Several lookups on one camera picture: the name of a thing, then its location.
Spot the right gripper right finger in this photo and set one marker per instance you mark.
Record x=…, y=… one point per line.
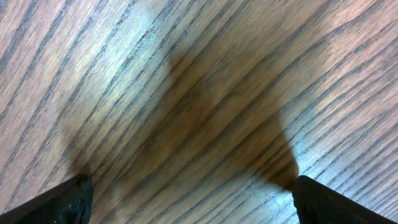
x=317, y=204

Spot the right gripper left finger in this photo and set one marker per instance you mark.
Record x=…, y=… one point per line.
x=68, y=203

